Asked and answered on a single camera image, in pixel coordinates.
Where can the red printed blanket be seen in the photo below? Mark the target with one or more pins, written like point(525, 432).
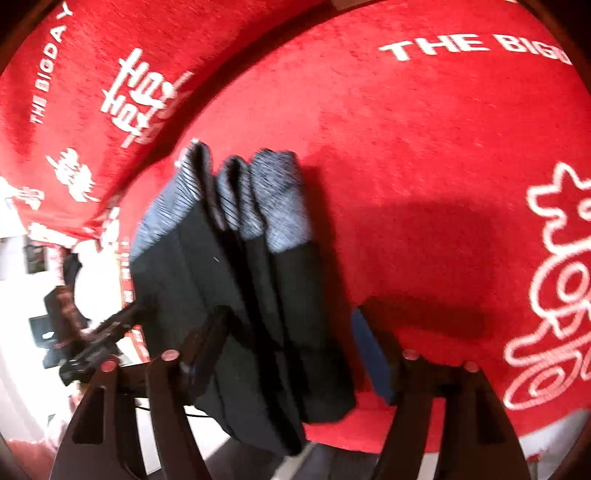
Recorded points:
point(392, 161)

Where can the black pants with grey waistband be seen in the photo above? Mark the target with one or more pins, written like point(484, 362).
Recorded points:
point(286, 323)

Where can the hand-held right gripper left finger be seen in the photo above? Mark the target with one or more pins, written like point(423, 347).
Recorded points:
point(203, 346)

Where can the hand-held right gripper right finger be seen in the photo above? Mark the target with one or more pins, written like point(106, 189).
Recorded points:
point(371, 355)

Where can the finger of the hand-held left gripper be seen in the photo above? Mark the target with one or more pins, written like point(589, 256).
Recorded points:
point(121, 319)

